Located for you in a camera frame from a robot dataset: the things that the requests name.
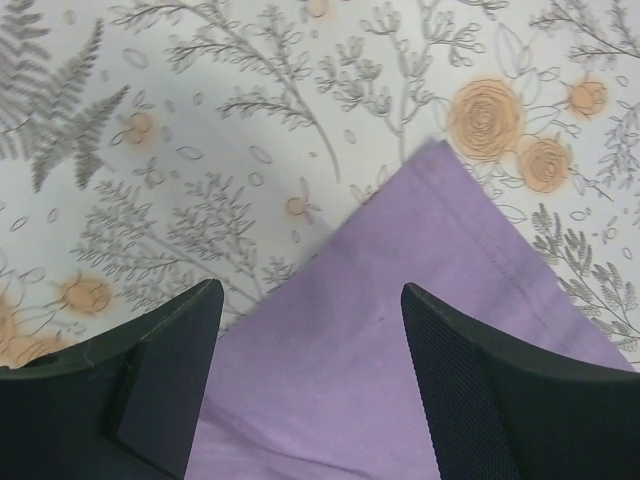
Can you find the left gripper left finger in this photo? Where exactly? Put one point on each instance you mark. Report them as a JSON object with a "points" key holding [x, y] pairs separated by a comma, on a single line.
{"points": [[121, 405]]}

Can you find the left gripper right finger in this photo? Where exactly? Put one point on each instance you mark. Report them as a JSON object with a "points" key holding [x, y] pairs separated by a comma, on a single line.
{"points": [[498, 407]]}

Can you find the floral patterned table mat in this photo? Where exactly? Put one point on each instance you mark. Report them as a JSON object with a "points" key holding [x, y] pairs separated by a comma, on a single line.
{"points": [[146, 145]]}

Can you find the purple t shirt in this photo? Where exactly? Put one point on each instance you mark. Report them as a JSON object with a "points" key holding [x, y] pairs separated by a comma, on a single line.
{"points": [[317, 383]]}

